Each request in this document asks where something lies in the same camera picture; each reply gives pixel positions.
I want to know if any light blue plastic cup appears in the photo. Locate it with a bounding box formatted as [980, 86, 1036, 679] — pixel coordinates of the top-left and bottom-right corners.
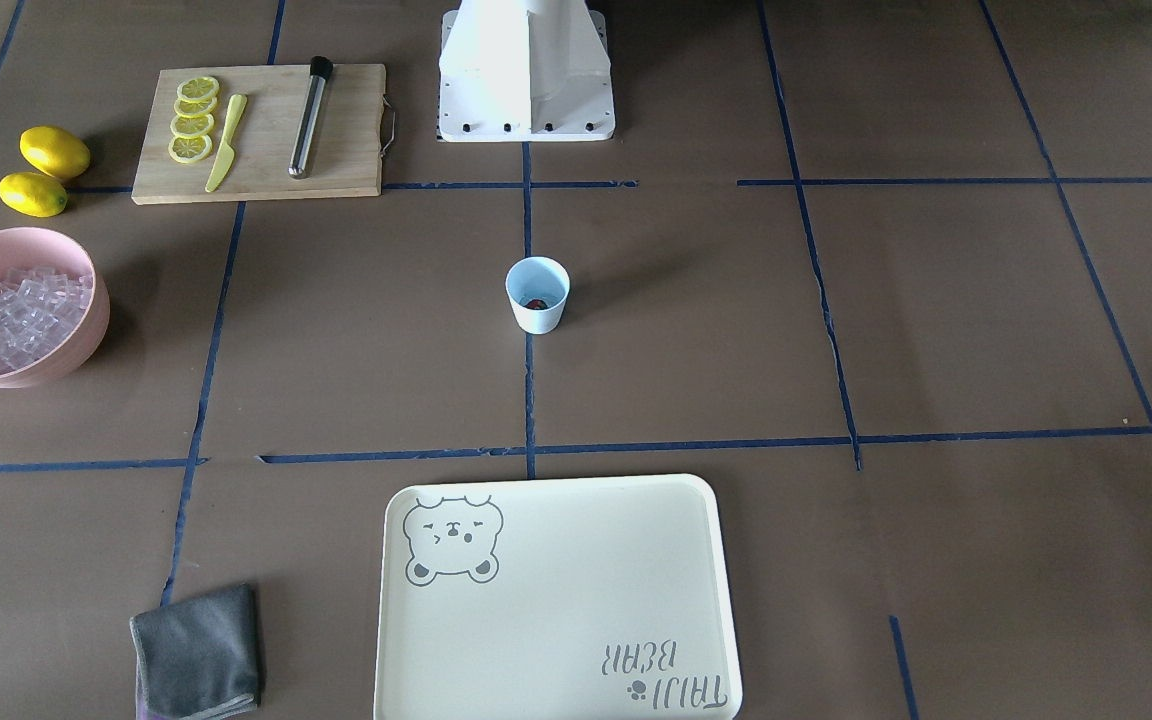
[506, 256, 571, 334]

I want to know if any pile of clear ice cubes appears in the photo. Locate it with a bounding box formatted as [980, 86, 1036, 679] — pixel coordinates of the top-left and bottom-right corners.
[0, 266, 94, 376]

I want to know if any cream bear serving tray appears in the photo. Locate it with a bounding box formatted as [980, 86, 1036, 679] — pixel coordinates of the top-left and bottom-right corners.
[372, 473, 742, 719]

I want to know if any bamboo cutting board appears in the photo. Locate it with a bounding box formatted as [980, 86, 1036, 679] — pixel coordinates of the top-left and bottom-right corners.
[131, 65, 387, 205]

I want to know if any steel muddler black tip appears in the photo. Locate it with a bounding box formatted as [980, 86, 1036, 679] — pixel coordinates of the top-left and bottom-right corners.
[288, 56, 334, 179]

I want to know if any yellow plastic knife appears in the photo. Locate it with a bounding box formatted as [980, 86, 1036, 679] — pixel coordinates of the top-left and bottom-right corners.
[204, 94, 248, 194]

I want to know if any lemon slice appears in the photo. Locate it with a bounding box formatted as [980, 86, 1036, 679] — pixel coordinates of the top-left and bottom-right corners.
[173, 96, 218, 118]
[175, 76, 220, 104]
[170, 113, 215, 138]
[166, 135, 214, 165]

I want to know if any grey folded cloth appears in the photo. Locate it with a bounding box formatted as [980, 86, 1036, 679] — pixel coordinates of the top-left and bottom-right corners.
[129, 583, 264, 719]

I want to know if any whole yellow lemon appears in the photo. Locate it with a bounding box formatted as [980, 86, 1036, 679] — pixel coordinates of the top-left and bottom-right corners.
[18, 126, 91, 182]
[0, 172, 69, 218]

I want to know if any pink bowl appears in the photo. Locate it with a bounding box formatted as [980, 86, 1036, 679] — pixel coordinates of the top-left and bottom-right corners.
[0, 227, 111, 389]

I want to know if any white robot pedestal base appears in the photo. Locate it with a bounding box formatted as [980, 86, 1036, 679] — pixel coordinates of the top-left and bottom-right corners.
[435, 1, 617, 143]

